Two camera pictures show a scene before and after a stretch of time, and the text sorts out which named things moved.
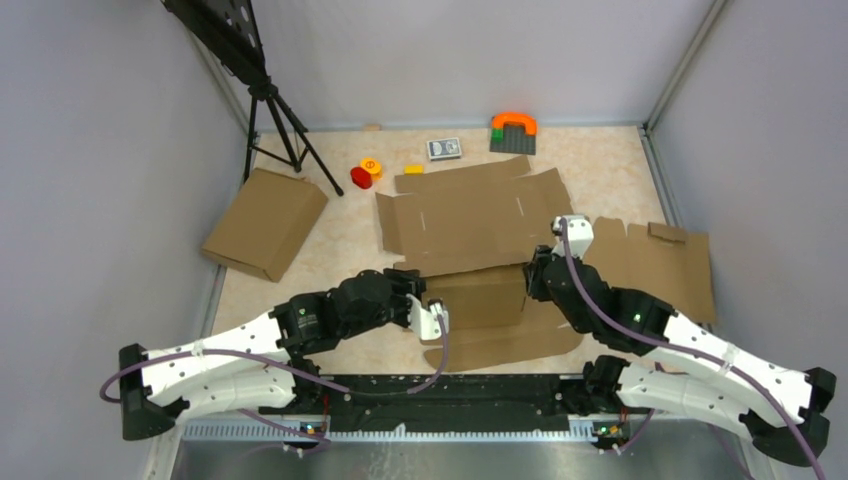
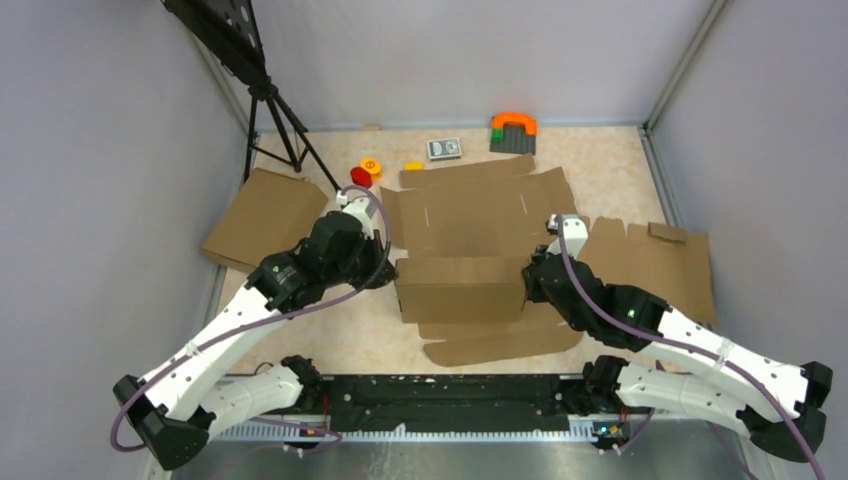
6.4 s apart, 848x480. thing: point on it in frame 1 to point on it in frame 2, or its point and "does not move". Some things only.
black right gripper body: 538,288 does not move
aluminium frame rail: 457,449 does not move
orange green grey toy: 513,132 does not move
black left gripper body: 399,309 to 364,263
